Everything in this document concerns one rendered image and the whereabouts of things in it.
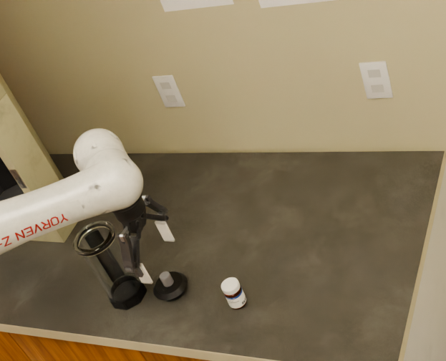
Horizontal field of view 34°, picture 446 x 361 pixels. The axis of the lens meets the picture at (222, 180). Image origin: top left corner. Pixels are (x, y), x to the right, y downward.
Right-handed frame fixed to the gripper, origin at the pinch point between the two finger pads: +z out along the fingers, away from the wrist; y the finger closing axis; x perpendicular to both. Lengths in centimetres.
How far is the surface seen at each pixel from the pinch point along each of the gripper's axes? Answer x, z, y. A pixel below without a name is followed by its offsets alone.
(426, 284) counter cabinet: 60, 22, -16
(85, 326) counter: -20.5, 12.3, 14.3
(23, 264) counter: -54, 12, -4
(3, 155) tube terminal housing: -45, -22, -13
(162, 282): -0.5, 7.1, 1.9
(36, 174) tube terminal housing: -44.3, -10.7, -17.9
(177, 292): 3.3, 9.5, 2.9
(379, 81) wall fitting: 45, -9, -56
